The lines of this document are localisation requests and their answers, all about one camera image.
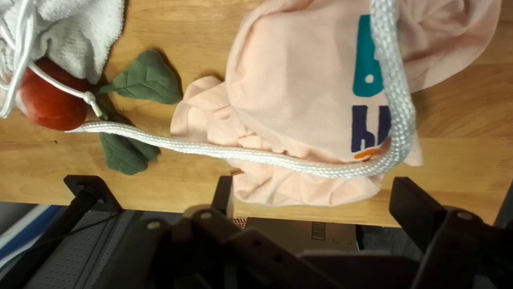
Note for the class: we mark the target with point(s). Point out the white cloth bag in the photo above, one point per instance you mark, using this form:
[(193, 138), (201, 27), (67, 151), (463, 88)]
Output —
[(74, 33)]

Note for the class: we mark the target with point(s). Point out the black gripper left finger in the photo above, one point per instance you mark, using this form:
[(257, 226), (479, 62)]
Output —
[(207, 250)]

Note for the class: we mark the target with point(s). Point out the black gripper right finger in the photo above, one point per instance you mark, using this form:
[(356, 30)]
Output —
[(457, 244)]

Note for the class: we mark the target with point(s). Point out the red apple toy green leaves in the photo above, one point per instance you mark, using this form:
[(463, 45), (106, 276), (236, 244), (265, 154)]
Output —
[(149, 77)]

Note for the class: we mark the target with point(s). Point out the peach shirt with teal print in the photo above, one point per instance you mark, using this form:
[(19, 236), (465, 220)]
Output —
[(302, 77)]

